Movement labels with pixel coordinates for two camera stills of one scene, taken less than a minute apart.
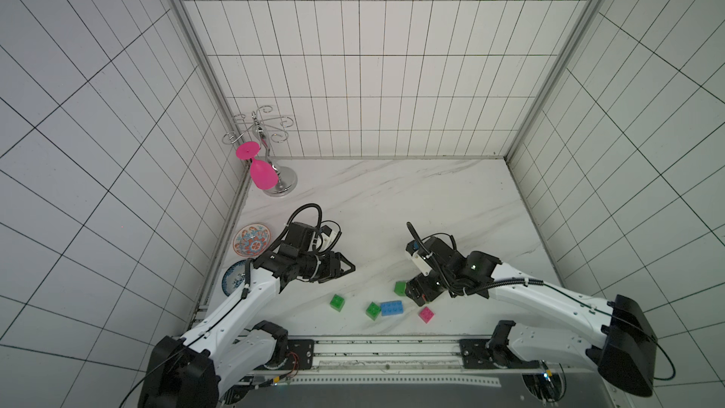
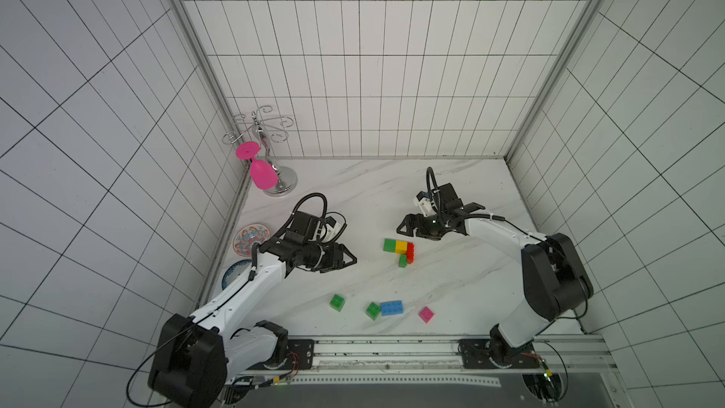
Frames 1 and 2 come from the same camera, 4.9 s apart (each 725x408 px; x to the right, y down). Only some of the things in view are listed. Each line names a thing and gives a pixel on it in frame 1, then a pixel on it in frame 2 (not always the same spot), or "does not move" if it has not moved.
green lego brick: (373, 311) does not move
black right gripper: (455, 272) to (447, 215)
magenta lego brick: (426, 314) does not move
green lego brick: (337, 302) does not move
